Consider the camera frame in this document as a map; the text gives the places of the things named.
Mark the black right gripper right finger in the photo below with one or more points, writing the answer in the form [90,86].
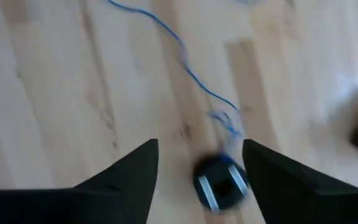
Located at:
[306,205]

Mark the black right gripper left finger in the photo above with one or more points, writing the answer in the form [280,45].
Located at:
[104,205]

